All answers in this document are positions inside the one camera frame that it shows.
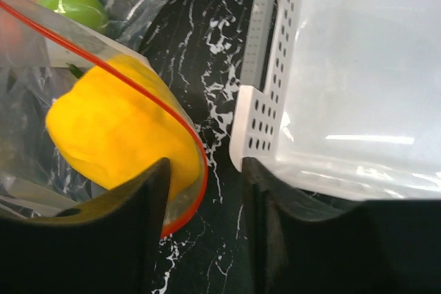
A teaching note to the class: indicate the white plastic basket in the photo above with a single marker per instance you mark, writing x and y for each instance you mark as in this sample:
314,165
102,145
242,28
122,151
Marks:
342,97

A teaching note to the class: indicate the green lime fruit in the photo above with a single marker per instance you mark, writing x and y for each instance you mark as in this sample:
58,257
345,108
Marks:
90,13

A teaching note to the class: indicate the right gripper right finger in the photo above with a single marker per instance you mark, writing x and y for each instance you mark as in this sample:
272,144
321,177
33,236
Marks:
303,243

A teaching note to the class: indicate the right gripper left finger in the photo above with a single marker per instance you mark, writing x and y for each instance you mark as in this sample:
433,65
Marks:
106,245

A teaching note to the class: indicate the yellow banana bunch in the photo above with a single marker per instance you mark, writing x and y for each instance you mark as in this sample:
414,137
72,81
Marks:
110,133

